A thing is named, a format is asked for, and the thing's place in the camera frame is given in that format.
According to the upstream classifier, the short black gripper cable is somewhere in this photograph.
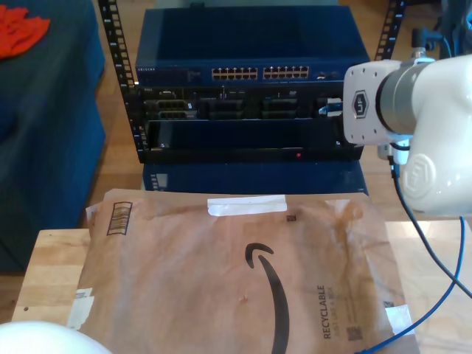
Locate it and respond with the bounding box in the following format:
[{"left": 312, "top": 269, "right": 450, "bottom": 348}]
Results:
[{"left": 411, "top": 26, "right": 457, "bottom": 62}]

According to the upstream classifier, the blue sofa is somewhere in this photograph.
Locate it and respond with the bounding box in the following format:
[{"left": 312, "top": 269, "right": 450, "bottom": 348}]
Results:
[{"left": 0, "top": 0, "right": 108, "bottom": 276}]

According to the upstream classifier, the blue flat network device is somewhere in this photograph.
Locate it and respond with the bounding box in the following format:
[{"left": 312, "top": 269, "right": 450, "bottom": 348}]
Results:
[{"left": 142, "top": 162, "right": 371, "bottom": 203}]

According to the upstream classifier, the blue network cable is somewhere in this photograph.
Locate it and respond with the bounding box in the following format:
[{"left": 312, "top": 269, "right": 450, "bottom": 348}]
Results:
[{"left": 317, "top": 104, "right": 466, "bottom": 354}]

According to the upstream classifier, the black server rack frame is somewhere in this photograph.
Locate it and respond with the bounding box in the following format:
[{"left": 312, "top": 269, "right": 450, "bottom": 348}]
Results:
[{"left": 96, "top": 0, "right": 406, "bottom": 165}]

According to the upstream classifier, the white tape strip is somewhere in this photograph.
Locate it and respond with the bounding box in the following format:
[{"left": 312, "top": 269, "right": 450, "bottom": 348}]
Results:
[{"left": 206, "top": 194, "right": 288, "bottom": 218}]

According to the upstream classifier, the white paper label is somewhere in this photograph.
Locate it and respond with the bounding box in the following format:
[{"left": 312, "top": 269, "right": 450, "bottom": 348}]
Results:
[
  {"left": 65, "top": 287, "right": 95, "bottom": 331},
  {"left": 383, "top": 304, "right": 416, "bottom": 337}
]

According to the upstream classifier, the orange cloth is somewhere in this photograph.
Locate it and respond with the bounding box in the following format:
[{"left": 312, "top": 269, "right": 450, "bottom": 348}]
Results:
[{"left": 0, "top": 4, "right": 52, "bottom": 62}]

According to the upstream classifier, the brown paper mailer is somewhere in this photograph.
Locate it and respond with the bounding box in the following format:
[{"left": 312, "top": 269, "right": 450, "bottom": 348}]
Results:
[{"left": 64, "top": 188, "right": 421, "bottom": 354}]

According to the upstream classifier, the black rack server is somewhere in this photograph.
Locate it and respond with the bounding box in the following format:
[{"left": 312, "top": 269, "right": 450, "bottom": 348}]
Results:
[{"left": 124, "top": 84, "right": 346, "bottom": 122}]

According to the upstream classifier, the blue network switch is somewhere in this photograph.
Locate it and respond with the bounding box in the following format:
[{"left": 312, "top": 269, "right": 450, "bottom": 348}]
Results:
[{"left": 134, "top": 6, "right": 371, "bottom": 87}]

